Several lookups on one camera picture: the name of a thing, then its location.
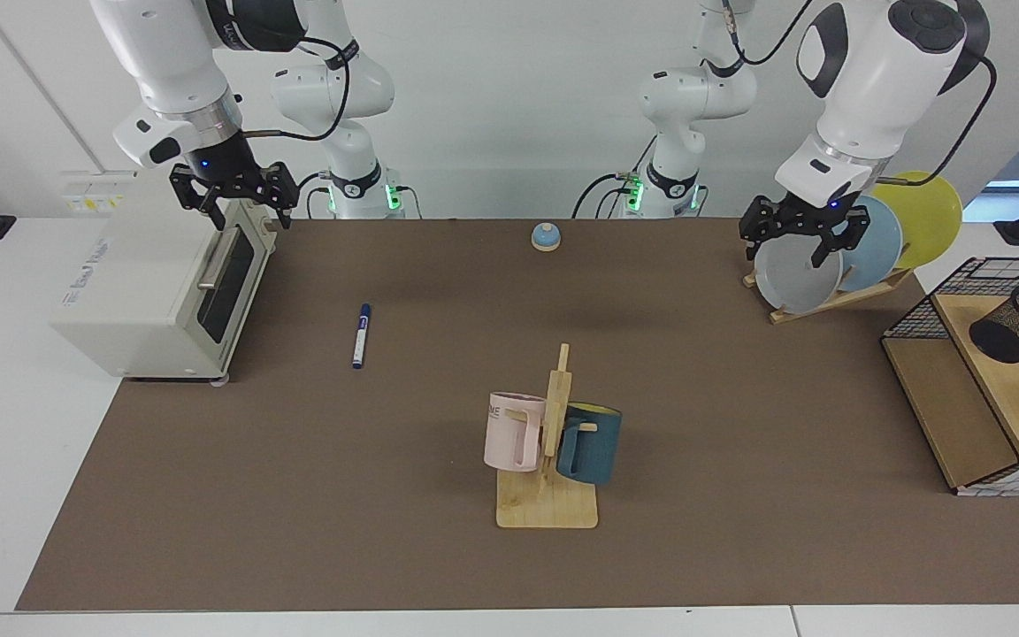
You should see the blue and white marker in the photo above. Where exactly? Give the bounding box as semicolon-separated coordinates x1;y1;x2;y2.
351;303;372;370

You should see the grey plate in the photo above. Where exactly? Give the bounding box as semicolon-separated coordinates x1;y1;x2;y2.
754;232;844;315

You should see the light blue plate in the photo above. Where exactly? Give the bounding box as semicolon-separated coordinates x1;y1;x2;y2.
835;196;904;293

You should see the wooden plate rack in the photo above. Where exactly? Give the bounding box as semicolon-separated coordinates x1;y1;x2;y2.
742;265;915;325

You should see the pale toaster oven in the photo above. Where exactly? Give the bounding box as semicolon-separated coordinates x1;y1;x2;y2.
50;168;279;383

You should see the yellow plate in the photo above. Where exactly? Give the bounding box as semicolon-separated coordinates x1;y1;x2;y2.
869;171;964;271

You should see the white outlet box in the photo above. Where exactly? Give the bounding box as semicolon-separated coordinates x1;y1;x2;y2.
61;170;137;218

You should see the teal cup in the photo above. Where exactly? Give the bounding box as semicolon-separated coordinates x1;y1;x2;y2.
555;403;624;486

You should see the brown table cloth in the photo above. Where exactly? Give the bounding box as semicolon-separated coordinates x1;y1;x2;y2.
14;219;1019;611

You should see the pink cup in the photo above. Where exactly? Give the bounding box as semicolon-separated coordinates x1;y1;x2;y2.
484;391;548;473

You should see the wooden cup stand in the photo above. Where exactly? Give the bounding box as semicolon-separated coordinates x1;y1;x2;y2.
496;343;599;530

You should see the black base cable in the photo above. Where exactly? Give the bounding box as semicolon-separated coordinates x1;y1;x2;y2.
573;173;643;219
295;173;333;219

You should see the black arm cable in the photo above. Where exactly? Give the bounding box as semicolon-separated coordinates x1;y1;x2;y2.
240;35;360;142
877;53;1000;188

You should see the wire basket with wooden floor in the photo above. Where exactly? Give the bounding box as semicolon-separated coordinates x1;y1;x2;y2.
881;257;1019;498

